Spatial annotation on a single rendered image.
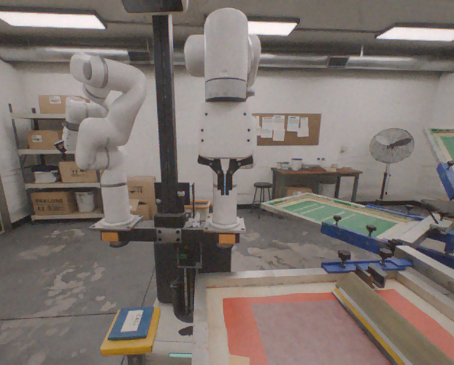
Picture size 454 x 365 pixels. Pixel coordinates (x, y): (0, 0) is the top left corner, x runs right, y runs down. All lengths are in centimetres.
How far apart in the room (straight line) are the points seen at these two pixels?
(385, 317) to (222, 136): 64
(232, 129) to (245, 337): 54
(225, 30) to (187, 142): 385
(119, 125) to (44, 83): 431
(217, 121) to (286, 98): 420
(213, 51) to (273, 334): 68
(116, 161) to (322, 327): 85
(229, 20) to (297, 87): 430
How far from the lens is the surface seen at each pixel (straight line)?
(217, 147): 39
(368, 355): 76
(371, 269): 99
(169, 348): 159
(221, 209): 81
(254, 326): 73
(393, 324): 78
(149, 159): 433
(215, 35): 41
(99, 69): 75
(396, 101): 576
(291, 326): 75
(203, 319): 69
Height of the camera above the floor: 147
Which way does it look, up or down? 13 degrees down
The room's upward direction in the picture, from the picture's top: straight up
